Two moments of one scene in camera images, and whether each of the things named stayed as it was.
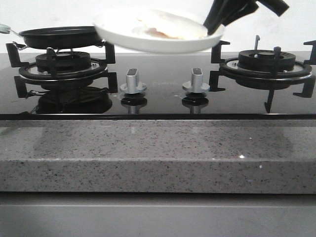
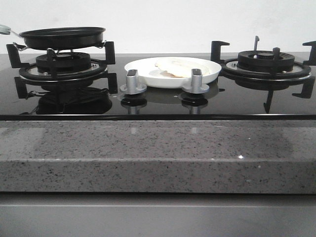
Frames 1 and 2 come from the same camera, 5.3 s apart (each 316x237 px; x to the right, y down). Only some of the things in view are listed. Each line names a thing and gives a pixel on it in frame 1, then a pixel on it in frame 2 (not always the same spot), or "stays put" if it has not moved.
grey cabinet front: [156, 214] stays put
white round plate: [155, 30] to [172, 72]
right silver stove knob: [196, 85] stays put
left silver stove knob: [133, 86] stays put
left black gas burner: [52, 62] stays put
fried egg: [168, 25] to [181, 67]
